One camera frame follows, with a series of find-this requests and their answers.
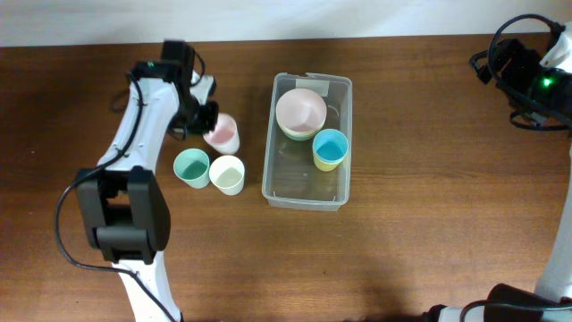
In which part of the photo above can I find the pink plastic cup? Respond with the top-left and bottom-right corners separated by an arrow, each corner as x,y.
203,113 -> 240,155

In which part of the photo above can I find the green plastic cup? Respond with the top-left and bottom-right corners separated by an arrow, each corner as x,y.
173,148 -> 210,189

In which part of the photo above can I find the white plastic cup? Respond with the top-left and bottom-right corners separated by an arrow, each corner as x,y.
209,156 -> 245,196

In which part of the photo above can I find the yellow plastic bowl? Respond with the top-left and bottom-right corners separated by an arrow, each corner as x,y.
280,125 -> 318,136

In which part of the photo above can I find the green plastic bowl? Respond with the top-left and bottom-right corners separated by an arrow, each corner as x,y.
285,133 -> 315,141

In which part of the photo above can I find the pink plastic bowl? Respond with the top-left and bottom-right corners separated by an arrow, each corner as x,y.
275,89 -> 327,132

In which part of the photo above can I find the yellow plastic cup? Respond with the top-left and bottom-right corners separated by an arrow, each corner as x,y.
314,154 -> 344,172

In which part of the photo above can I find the blue plastic cup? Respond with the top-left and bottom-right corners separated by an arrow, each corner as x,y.
312,129 -> 349,163

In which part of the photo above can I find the white plastic bowl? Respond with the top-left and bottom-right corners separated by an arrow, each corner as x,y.
277,119 -> 325,138

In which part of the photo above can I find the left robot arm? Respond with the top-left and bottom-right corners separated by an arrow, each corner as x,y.
67,40 -> 219,321

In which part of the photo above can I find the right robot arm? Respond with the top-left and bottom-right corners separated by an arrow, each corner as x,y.
421,13 -> 571,322

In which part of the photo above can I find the clear plastic container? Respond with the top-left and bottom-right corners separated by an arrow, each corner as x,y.
262,72 -> 353,211

